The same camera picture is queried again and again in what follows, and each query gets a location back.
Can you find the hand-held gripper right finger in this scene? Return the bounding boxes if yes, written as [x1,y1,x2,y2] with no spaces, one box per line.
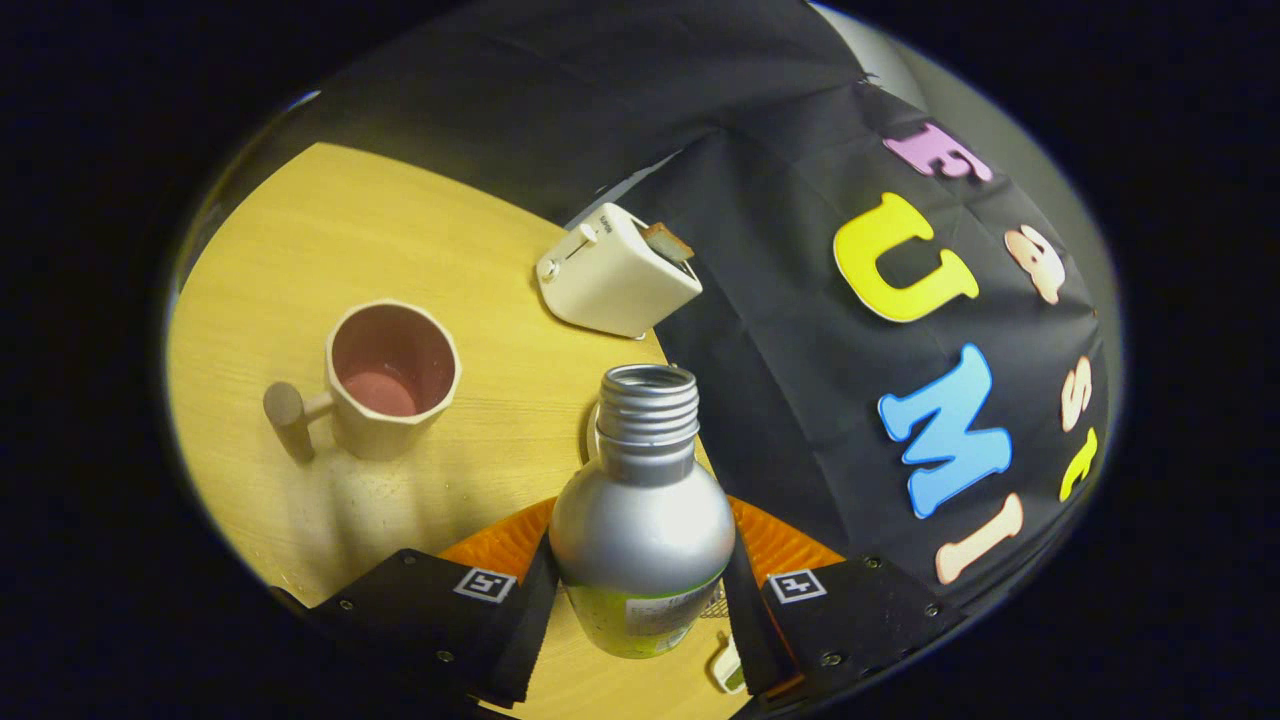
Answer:
[722,497,971,706]

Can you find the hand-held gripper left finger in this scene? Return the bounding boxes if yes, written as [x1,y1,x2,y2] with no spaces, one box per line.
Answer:
[275,497,561,709]

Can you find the silver juice bottle green label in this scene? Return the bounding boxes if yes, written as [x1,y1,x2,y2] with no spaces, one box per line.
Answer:
[548,364,738,660]

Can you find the beige cup with round handle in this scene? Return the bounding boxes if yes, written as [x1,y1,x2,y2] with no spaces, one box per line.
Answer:
[262,300,462,465]

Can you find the white divided snack dish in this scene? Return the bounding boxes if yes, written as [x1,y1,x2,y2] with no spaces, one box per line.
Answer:
[708,632,749,695]

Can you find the white toaster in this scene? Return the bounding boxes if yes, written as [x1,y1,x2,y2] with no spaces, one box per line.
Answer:
[535,202,704,340]

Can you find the toast slice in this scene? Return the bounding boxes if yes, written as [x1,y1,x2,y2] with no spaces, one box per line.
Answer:
[641,222,696,263]

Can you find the wooden table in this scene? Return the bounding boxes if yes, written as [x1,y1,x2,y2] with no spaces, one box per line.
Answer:
[165,142,761,720]

